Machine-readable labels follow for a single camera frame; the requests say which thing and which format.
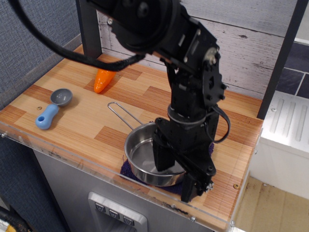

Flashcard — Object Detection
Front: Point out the yellow object bottom left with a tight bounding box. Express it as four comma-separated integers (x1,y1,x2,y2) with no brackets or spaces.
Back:
6,225,16,232

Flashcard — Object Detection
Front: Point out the stainless steel pan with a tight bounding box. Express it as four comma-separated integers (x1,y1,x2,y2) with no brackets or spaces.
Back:
108,102,185,187

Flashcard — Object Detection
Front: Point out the dark right frame post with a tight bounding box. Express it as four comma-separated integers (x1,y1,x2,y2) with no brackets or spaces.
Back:
257,0,309,119

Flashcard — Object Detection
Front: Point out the dark frame post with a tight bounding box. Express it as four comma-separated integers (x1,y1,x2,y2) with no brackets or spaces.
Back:
257,0,309,119
75,0,102,58

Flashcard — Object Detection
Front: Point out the orange toy carrot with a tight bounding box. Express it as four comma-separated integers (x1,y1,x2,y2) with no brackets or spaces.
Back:
93,69,116,93

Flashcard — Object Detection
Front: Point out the silver dispenser button panel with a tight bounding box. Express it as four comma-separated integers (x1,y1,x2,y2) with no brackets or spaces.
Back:
88,192,148,232

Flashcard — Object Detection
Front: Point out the blue grey measuring scoop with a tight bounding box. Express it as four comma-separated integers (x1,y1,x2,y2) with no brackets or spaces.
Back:
35,88,73,130

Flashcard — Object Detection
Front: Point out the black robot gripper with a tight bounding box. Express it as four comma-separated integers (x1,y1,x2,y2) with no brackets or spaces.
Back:
153,113,219,203

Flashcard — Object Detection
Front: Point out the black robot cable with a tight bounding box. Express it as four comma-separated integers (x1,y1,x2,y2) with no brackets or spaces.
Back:
7,0,147,73

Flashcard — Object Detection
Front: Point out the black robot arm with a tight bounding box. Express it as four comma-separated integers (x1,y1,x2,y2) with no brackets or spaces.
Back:
89,0,226,202

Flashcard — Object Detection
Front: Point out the white ridged side counter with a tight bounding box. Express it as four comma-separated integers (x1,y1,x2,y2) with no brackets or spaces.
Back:
250,91,309,199

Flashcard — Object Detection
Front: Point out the clear acrylic table guard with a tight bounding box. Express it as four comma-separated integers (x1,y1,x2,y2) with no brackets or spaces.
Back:
0,122,235,232

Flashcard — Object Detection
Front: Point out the dark left frame post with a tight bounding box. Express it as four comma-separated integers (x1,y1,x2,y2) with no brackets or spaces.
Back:
75,0,102,58

